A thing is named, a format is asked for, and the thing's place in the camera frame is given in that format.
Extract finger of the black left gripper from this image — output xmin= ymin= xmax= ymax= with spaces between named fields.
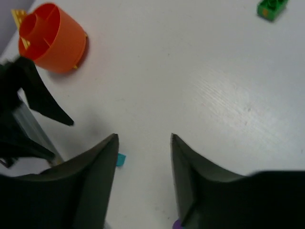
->
xmin=14 ymin=57 xmax=74 ymax=126
xmin=0 ymin=111 xmax=54 ymax=162

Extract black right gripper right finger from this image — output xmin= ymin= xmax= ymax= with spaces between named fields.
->
xmin=171 ymin=134 xmax=305 ymax=229

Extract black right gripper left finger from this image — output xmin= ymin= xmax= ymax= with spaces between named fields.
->
xmin=0 ymin=134 xmax=119 ymax=229

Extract long yellow lego plate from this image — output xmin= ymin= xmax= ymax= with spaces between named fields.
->
xmin=11 ymin=9 xmax=30 ymax=49

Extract purple lego under teal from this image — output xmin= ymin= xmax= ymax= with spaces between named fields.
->
xmin=172 ymin=219 xmax=183 ymax=229

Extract orange round divided container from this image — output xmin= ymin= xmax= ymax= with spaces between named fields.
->
xmin=18 ymin=2 xmax=88 ymax=73

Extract small teal lego brick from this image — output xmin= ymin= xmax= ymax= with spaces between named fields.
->
xmin=116 ymin=153 xmax=126 ymax=167

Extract dark green lego brick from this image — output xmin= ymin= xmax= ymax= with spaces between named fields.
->
xmin=256 ymin=0 xmax=289 ymax=21

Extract table front metal rail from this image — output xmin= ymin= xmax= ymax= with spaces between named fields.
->
xmin=12 ymin=93 xmax=64 ymax=167

